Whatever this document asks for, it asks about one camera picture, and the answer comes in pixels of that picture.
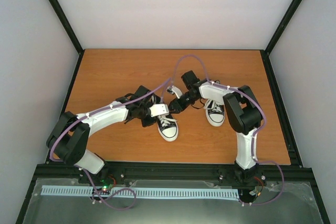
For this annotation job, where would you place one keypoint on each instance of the black aluminium frame rail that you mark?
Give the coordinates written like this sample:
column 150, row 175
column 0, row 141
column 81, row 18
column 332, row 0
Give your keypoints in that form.
column 123, row 171

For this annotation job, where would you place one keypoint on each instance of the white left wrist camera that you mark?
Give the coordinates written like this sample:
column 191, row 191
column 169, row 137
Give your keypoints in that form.
column 159, row 110

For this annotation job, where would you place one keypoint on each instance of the white shoelace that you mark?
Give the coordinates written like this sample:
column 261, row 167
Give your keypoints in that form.
column 213, row 107

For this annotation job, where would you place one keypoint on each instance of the black right corner frame post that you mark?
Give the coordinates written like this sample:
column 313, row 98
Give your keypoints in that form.
column 292, row 8

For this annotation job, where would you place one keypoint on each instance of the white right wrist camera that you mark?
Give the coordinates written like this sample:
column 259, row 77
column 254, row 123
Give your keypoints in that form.
column 173, row 90

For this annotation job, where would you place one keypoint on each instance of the black corner frame post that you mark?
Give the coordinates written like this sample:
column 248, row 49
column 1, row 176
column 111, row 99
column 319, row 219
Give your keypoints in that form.
column 292, row 8
column 66, row 25

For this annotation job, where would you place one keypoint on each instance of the black left corner frame post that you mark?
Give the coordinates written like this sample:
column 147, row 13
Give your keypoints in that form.
column 66, row 25

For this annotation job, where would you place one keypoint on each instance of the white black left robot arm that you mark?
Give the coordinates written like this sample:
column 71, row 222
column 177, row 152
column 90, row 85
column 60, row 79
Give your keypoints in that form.
column 69, row 138

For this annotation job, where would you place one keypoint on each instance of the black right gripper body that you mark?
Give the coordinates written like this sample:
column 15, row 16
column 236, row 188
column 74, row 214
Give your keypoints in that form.
column 185, row 104

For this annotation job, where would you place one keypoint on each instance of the light blue slotted cable duct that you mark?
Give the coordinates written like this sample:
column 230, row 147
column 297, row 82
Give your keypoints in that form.
column 141, row 193

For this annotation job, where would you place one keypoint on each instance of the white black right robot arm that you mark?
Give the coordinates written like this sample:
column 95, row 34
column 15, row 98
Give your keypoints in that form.
column 237, row 104

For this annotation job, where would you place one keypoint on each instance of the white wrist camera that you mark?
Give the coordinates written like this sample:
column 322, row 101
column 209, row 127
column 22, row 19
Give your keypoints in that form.
column 173, row 90
column 159, row 110

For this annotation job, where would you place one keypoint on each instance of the black canvas sneaker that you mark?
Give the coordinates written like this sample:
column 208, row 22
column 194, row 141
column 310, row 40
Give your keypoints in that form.
column 169, row 135
column 215, row 120

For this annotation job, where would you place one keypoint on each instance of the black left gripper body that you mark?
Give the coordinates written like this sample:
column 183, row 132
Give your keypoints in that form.
column 145, row 123

